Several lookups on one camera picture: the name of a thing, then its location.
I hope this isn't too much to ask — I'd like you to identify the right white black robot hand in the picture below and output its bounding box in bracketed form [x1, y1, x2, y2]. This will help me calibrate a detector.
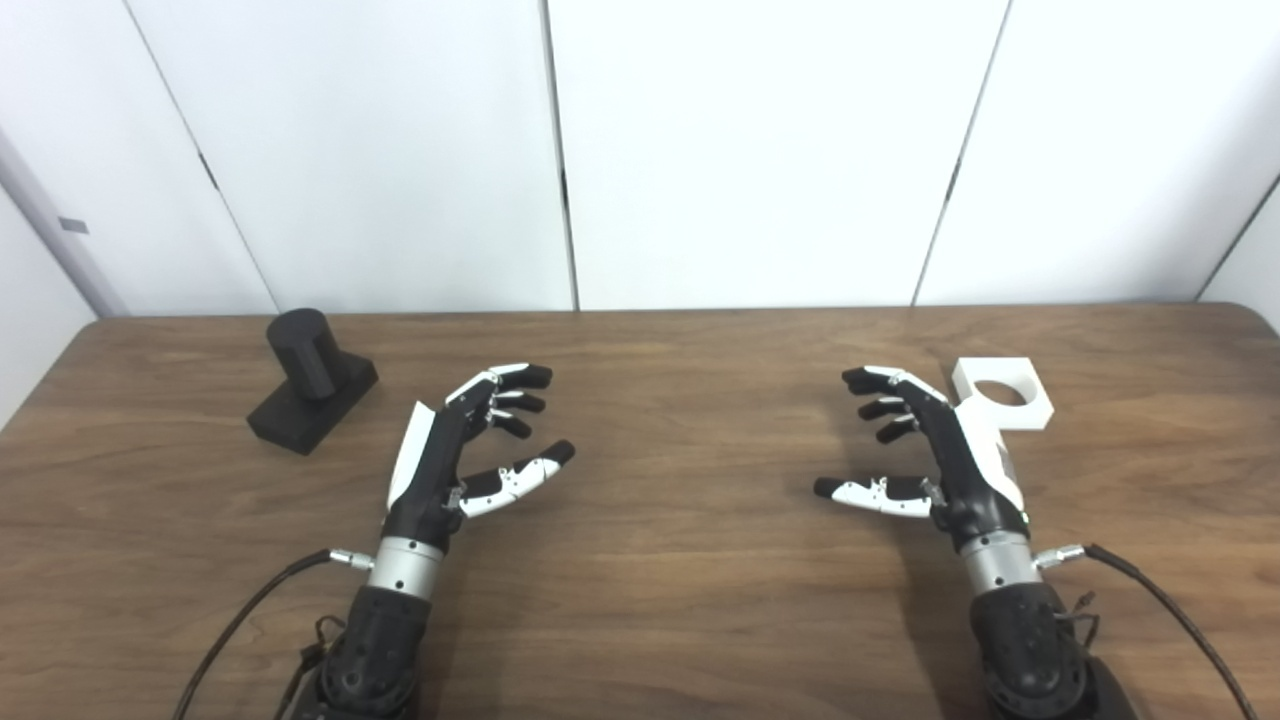
[813, 365, 1031, 553]

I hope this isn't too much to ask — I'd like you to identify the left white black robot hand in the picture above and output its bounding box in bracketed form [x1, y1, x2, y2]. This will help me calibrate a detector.
[383, 362, 577, 551]

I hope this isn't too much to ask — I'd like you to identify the white square piece with hole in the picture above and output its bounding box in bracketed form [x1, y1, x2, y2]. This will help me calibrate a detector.
[951, 357, 1055, 432]

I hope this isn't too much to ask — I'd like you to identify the black peg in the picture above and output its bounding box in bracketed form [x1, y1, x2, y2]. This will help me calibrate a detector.
[247, 308, 379, 457]

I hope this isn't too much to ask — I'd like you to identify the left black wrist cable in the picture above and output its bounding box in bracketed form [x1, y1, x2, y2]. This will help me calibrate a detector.
[172, 547, 376, 720]

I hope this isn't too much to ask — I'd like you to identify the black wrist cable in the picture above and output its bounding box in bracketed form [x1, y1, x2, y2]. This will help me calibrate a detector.
[1035, 543, 1259, 720]
[172, 547, 376, 720]

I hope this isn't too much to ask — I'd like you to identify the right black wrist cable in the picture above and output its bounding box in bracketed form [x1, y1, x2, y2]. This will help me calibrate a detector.
[1035, 543, 1259, 720]

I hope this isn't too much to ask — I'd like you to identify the grey wall post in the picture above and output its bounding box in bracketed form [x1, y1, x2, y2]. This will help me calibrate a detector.
[0, 128, 128, 317]

